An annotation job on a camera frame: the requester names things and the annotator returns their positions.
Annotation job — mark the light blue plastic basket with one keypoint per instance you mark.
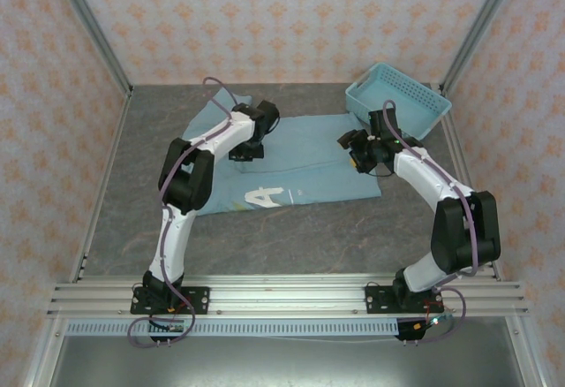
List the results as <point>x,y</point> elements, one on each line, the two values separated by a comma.
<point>397,100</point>

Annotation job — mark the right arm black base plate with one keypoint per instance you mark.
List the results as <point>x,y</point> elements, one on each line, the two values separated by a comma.
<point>379,298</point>

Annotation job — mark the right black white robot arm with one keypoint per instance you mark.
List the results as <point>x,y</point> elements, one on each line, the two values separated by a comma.
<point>424,175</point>

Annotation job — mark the aluminium mounting rail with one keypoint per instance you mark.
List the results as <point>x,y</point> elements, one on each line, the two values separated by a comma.
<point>287,294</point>

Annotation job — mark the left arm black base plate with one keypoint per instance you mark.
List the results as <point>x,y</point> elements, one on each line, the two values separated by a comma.
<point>198,298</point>

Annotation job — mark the light blue printed t-shirt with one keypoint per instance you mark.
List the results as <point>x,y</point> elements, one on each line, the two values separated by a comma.
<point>309,166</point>

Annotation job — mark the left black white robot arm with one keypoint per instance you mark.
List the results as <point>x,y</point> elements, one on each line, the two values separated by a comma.
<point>176,237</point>

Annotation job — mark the aluminium frame post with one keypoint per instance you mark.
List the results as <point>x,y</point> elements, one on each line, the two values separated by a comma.
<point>479,29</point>
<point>95,33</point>

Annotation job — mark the small circuit board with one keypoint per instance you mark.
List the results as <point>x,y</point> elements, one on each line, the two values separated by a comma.
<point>170,327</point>
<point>434,321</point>

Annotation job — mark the aluminium table side rail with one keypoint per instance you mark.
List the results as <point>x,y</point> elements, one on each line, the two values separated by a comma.
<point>110,148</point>
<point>459,157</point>

